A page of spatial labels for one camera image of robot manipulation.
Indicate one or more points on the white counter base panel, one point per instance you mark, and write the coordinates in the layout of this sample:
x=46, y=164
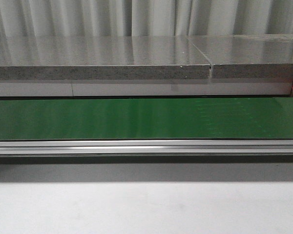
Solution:
x=204, y=87

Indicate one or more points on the green conveyor belt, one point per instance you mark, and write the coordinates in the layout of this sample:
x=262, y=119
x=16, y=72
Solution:
x=146, y=118

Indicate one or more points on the grey stone counter slab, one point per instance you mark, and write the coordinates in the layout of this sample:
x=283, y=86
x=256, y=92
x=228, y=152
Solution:
x=100, y=58

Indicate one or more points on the grey pleated curtain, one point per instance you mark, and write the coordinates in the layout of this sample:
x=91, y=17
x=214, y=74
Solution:
x=144, y=17

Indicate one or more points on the aluminium conveyor side rail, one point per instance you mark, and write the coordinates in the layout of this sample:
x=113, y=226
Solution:
x=211, y=147

